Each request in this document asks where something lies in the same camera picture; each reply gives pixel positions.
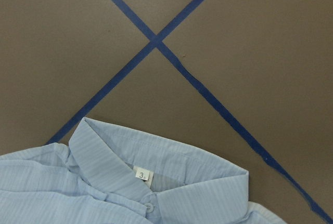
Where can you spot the light blue button-up shirt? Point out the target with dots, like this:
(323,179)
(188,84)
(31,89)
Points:
(113,174)

